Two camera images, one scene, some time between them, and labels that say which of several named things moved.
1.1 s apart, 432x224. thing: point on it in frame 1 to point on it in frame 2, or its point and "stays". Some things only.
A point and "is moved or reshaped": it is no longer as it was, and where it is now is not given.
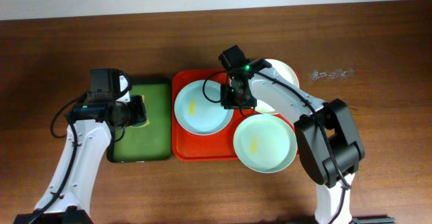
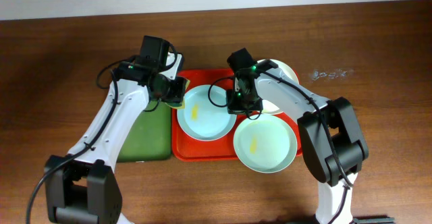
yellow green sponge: (146, 123) to (179, 105)
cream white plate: (286, 71) stays
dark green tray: (153, 143) stays
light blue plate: (198, 108) is moved or reshaped
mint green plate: (265, 143) stays
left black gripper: (139, 110) to (179, 91)
